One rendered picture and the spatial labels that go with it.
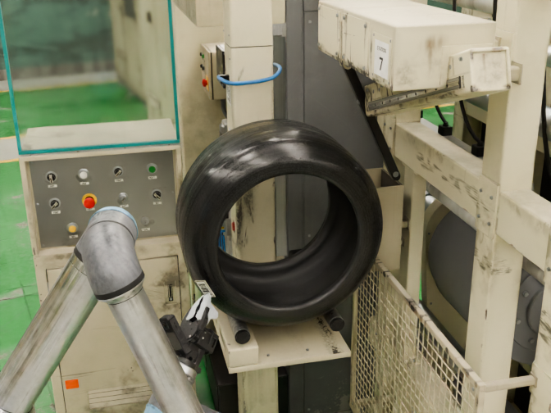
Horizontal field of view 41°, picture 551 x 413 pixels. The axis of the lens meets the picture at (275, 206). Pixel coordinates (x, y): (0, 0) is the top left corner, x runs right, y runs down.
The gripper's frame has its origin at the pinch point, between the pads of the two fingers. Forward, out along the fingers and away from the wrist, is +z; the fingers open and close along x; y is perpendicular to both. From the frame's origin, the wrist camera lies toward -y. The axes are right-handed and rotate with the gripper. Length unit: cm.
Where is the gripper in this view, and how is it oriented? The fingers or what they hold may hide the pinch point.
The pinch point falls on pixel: (205, 295)
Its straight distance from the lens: 203.3
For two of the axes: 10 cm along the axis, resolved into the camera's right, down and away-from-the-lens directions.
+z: 3.2, -8.2, 4.8
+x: 7.3, -1.1, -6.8
